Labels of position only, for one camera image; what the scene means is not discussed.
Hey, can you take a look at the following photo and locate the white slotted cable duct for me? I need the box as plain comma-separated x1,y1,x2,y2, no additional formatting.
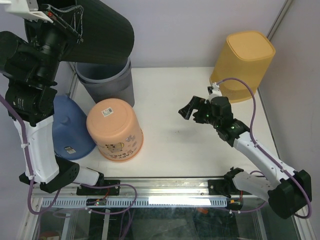
41,196,227,208

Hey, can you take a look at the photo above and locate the black plastic bin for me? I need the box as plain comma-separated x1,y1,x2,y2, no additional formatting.
24,0,135,64

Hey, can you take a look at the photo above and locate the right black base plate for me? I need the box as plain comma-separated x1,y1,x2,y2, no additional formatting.
207,179,241,198

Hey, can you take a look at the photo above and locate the yellow mesh waste bin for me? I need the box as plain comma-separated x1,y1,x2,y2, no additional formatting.
209,30,276,103

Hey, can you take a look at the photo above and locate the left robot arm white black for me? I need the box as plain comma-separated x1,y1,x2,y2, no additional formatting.
0,0,105,195

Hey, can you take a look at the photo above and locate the peach plastic bucket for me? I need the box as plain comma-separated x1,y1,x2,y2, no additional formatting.
86,98,144,163

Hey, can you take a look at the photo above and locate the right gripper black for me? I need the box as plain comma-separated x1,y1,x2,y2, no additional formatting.
178,95,221,128

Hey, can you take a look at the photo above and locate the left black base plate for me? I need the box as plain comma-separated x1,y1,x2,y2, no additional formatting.
76,179,121,197

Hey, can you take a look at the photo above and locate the aluminium mounting rail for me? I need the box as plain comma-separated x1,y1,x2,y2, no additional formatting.
31,176,276,200

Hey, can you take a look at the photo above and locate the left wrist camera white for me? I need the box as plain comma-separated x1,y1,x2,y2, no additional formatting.
0,0,53,23

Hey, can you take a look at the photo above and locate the blue plastic bucket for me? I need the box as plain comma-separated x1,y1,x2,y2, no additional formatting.
52,95,96,161

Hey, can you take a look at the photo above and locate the light grey inner bin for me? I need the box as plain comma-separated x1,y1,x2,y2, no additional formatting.
75,58,130,84

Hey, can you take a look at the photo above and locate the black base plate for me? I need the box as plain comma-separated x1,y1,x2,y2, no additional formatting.
76,179,121,197
207,179,241,198

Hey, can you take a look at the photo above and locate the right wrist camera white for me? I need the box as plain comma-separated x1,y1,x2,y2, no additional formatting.
207,82,222,102

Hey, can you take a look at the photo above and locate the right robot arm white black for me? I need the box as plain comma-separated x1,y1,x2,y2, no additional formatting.
178,96,312,219

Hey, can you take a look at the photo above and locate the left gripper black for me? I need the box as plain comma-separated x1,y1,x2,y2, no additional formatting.
30,3,86,84

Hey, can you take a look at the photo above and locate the grey slotted waste bin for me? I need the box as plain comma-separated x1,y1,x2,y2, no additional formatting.
77,61,135,107

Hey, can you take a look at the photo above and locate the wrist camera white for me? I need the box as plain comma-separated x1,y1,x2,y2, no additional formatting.
0,0,53,23
207,82,222,102

